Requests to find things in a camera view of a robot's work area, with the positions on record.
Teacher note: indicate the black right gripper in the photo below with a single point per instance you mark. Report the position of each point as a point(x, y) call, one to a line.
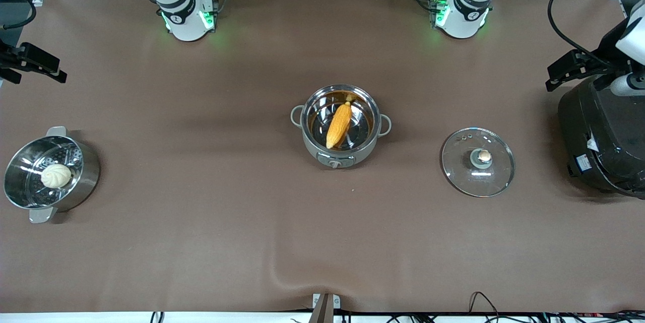
point(20, 59)

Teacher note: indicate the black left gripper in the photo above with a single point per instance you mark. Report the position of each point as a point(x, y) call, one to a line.
point(598, 65)

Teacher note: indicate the glass lid with knob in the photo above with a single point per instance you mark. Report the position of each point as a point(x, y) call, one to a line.
point(468, 177)

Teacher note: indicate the yellow corn cob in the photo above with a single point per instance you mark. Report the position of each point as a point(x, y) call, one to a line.
point(338, 126)

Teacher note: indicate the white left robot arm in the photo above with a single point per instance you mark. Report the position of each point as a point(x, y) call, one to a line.
point(461, 15)

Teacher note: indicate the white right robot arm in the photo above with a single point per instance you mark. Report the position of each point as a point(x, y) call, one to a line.
point(186, 18)

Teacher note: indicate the stainless steel steamer pot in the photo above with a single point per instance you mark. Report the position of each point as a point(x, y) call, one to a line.
point(30, 187)

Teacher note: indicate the grey electric cooking pot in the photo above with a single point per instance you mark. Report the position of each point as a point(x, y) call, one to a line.
point(335, 160)

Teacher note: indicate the black rice cooker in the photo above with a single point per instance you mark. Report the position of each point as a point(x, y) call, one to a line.
point(604, 136)

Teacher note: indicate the white steamed bun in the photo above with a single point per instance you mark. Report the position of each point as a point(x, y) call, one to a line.
point(56, 176)

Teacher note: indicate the brown table mat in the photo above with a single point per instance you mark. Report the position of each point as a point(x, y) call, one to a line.
point(201, 237)

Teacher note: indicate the grey metal clamp bracket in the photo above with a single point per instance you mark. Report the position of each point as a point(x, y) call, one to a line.
point(325, 308)

